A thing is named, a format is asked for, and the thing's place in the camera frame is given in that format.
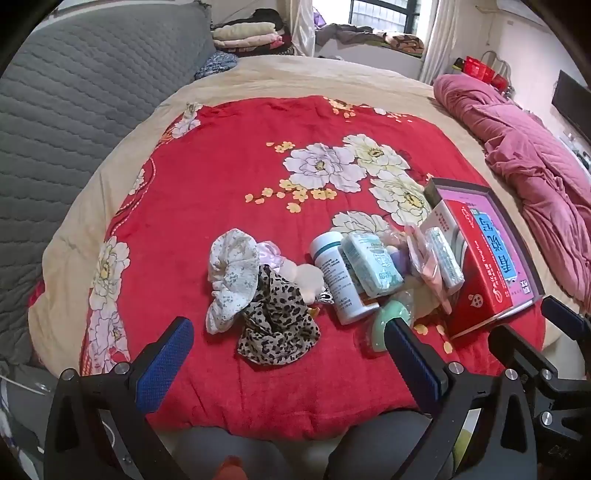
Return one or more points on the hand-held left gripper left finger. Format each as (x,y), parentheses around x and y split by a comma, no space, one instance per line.
(166,364)

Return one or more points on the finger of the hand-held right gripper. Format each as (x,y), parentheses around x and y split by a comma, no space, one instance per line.
(521,357)
(568,318)

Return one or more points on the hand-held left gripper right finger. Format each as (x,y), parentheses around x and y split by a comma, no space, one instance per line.
(415,364)

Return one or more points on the mint green sponge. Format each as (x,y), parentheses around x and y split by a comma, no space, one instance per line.
(379,330)

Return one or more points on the red tissue box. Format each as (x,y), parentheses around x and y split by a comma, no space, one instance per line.
(480,286)

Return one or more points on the pink face mask packet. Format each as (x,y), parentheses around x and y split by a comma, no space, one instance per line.
(425,267)

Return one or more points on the teal tissue packet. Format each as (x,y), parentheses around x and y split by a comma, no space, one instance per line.
(374,265)

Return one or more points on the pale tissue packet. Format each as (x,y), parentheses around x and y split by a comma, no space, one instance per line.
(445,258)

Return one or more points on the white floral scrunchie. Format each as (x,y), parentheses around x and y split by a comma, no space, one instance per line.
(231,267)

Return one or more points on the leopard print scrunchie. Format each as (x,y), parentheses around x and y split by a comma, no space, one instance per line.
(277,318)

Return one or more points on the dark grey tray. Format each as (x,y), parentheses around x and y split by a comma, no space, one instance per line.
(461,184)

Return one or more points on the lilac soft cloth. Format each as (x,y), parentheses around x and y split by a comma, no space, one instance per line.
(398,258)

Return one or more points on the white medicine bottle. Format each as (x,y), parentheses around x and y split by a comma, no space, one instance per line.
(337,277)

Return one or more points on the pale pink satin scrunchie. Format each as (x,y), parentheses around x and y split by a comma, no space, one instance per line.
(270,254)

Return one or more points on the pink quilt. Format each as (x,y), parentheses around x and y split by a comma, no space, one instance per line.
(531,147)

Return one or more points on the red floral blanket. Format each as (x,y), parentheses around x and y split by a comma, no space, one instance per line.
(207,184)

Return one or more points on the small red gift bag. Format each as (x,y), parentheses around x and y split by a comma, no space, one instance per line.
(498,81)

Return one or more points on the large red gift bag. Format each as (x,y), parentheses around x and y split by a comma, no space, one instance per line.
(475,69)

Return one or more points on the grey quilted headboard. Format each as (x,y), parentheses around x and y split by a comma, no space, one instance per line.
(69,115)

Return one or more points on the blue patterned cloth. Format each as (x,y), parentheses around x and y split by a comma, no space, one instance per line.
(214,64)

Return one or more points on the white plain curtain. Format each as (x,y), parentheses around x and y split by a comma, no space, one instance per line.
(436,41)

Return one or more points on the brown patterned blanket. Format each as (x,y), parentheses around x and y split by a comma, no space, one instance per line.
(404,42)

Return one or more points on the pink folded cloth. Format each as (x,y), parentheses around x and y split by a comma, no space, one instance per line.
(277,44)

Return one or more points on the grey clothes pile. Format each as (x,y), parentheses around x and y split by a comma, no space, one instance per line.
(341,33)

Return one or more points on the cream folded clothes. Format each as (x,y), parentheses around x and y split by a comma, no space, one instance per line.
(244,32)

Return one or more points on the window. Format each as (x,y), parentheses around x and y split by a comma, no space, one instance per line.
(383,14)

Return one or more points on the white lace curtain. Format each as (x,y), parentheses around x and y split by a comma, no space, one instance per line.
(302,27)

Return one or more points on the purple bag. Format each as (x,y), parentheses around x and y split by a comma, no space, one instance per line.
(317,18)

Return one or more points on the black clothes pile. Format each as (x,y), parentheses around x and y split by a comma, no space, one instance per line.
(270,16)

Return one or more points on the wall television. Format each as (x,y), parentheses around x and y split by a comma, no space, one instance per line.
(572,101)

